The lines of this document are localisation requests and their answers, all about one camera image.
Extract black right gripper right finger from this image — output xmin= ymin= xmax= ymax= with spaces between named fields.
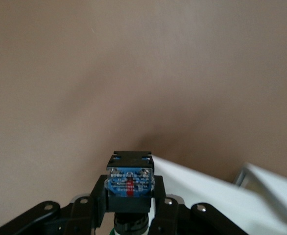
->
xmin=147 ymin=175 xmax=247 ymax=235

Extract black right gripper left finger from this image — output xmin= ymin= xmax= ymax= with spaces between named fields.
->
xmin=0 ymin=175 xmax=115 ymax=235

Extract white plastic drawer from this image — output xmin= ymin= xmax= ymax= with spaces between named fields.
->
xmin=154 ymin=156 xmax=287 ymax=235

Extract green push button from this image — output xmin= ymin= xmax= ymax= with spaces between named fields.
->
xmin=104 ymin=149 xmax=157 ymax=235

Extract white drawer cabinet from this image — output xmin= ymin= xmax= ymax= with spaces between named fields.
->
xmin=233 ymin=161 xmax=287 ymax=206

